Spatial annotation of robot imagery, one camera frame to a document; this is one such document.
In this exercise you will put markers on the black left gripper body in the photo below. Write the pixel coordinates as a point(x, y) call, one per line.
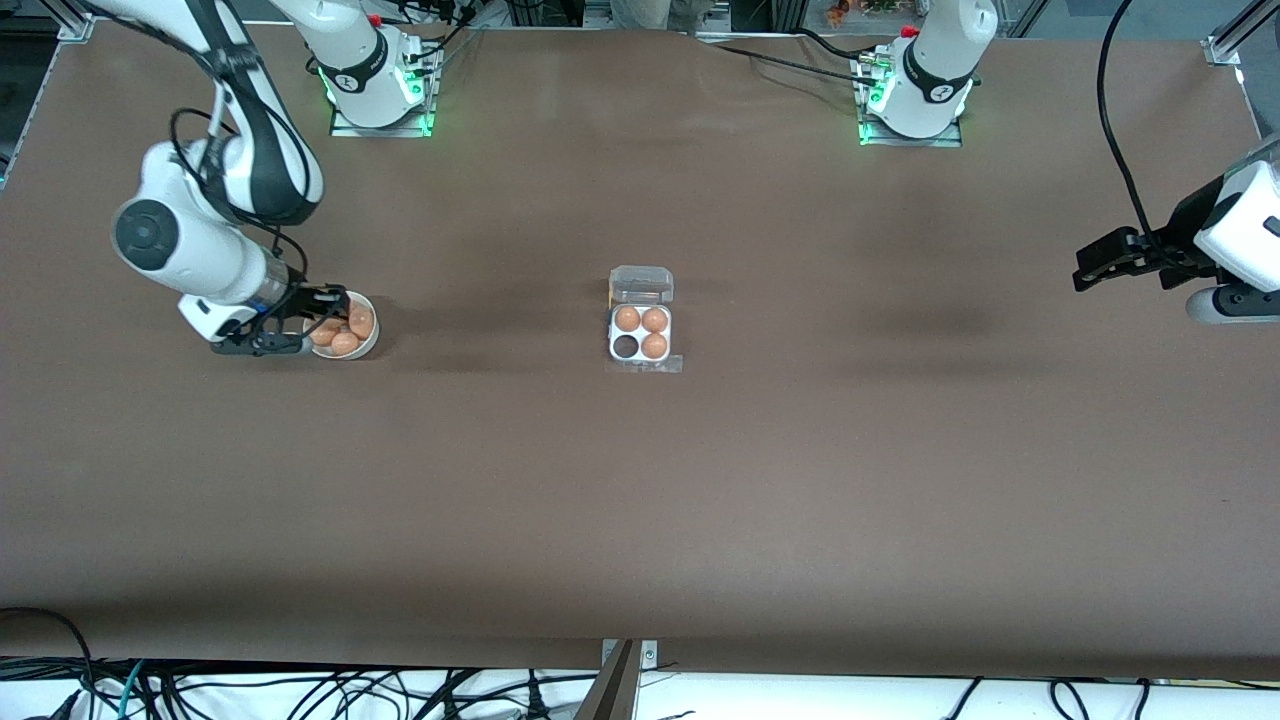
point(1186, 224)

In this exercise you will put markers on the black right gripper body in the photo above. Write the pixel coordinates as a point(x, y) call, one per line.
point(300, 300)

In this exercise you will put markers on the clear plastic egg box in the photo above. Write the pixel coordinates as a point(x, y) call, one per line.
point(640, 285)

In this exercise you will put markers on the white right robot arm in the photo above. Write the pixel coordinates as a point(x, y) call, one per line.
point(190, 240)

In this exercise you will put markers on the white bowl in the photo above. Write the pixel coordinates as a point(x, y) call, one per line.
point(372, 345)

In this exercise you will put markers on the brown table cover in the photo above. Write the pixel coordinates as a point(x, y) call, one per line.
point(640, 500)

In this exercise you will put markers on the small orange object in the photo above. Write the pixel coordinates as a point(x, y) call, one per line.
point(838, 10)

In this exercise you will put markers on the beige trousers of person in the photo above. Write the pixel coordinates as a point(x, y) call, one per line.
point(655, 12)

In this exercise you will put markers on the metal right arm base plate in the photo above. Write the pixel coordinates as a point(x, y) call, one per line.
point(345, 130)

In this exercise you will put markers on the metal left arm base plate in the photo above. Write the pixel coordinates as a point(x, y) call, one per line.
point(950, 142)

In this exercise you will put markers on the aluminium frame profile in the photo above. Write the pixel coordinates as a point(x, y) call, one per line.
point(75, 25)
point(612, 690)
point(1235, 35)

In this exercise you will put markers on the small metal bracket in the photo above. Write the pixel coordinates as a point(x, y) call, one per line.
point(650, 654)

